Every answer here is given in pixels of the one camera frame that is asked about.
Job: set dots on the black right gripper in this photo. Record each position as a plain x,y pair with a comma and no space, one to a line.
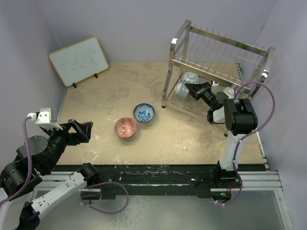
197,90

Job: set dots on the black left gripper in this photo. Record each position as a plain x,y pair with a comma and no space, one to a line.
83,129

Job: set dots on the dark blue patterned bowl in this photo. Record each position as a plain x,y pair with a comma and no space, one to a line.
190,77

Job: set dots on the grey hexagon red-rim bowl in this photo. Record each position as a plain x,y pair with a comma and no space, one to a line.
181,91

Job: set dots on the mint green bowl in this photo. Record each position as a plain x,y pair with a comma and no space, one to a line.
230,92

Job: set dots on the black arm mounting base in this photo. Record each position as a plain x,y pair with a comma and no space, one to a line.
202,181

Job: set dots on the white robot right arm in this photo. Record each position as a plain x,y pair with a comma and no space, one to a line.
238,116

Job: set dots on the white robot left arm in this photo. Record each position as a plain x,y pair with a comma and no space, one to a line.
38,157

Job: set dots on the steel dish rack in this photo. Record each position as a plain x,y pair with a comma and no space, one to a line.
214,57

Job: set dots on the orange patterned bowl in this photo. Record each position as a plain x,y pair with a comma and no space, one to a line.
125,127

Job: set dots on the blue floral rim bowl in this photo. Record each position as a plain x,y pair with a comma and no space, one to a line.
144,112

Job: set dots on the yellow framed whiteboard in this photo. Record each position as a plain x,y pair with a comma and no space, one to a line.
79,61

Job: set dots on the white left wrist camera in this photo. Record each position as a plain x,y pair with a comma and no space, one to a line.
44,119

